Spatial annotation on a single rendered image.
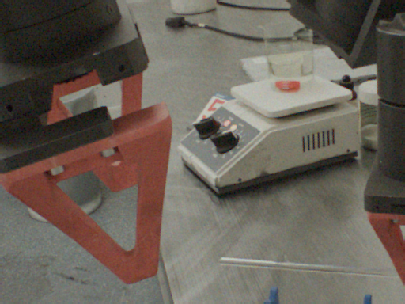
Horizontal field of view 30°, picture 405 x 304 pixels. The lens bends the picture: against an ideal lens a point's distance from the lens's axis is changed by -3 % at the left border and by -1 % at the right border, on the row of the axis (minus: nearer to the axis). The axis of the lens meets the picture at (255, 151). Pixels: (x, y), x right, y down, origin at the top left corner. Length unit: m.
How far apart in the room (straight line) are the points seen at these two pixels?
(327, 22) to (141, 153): 0.30
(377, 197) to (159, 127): 0.26
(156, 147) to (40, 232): 2.31
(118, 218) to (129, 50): 2.30
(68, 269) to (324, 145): 1.50
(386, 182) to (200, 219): 0.36
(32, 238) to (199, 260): 1.82
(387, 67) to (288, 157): 0.43
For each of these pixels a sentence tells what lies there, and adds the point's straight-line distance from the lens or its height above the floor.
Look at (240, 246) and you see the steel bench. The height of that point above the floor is 0.75.
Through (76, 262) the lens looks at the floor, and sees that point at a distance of 2.37.
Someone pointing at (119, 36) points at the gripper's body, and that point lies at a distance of 0.30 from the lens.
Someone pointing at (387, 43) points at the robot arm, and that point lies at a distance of 0.51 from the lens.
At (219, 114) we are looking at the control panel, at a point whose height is 0.81.
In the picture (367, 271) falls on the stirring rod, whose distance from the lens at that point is 0.60.
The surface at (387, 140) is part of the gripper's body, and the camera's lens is 0.53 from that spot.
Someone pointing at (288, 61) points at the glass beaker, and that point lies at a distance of 0.94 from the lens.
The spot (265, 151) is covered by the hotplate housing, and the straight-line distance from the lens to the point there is 0.90.
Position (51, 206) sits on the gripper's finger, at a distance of 0.29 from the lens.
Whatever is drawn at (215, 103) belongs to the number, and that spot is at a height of 0.78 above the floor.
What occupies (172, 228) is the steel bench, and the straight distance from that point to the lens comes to 0.84.
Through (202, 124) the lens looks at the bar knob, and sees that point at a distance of 0.96.
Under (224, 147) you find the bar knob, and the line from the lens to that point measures 0.91.
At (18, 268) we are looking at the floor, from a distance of 2.40.
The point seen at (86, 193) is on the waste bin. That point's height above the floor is 0.08.
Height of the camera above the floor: 1.14
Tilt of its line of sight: 22 degrees down
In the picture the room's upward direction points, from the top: 5 degrees counter-clockwise
